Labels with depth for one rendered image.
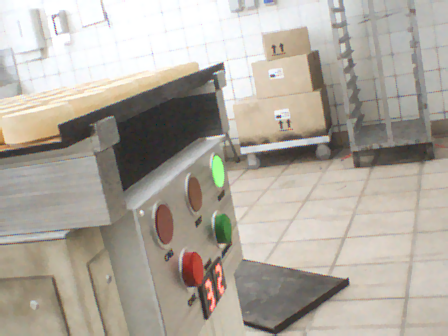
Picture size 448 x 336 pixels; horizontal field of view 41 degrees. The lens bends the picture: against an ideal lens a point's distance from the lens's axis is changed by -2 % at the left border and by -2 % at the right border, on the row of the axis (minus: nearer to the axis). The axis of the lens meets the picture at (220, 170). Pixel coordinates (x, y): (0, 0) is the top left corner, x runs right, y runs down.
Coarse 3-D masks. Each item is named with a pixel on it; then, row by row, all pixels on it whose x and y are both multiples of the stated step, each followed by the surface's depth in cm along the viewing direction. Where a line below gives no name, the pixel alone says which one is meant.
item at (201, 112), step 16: (224, 80) 68; (176, 96) 68; (192, 96) 67; (208, 96) 67; (144, 112) 69; (160, 112) 69; (176, 112) 68; (192, 112) 68; (208, 112) 67; (224, 112) 69; (128, 128) 70; (144, 128) 70; (160, 128) 69; (176, 128) 69; (192, 128) 68; (208, 128) 68; (224, 128) 68; (128, 144) 71; (144, 144) 70
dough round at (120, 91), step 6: (114, 84) 54; (120, 84) 52; (126, 84) 51; (132, 84) 52; (138, 84) 53; (90, 90) 52; (96, 90) 51; (108, 90) 51; (114, 90) 51; (120, 90) 51; (126, 90) 51; (132, 90) 52; (138, 90) 53; (114, 96) 51; (120, 96) 51; (126, 96) 51; (114, 102) 51
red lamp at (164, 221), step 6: (162, 204) 48; (162, 210) 48; (168, 210) 49; (156, 216) 47; (162, 216) 48; (168, 216) 49; (156, 222) 47; (162, 222) 48; (168, 222) 49; (162, 228) 48; (168, 228) 49; (162, 234) 48; (168, 234) 49; (162, 240) 47; (168, 240) 48
